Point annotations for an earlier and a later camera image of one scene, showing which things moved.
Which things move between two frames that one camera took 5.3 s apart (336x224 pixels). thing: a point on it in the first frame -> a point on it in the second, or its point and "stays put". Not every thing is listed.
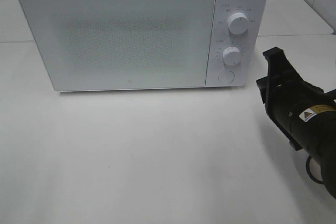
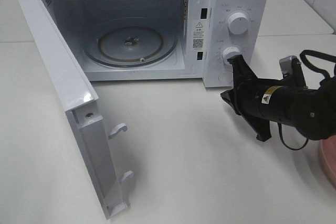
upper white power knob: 238,23 stays put
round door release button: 226,76 stays put
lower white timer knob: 231,55 stays put
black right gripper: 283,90 -> 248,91
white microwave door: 121,38 -> 77,95
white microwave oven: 117,31 stays put
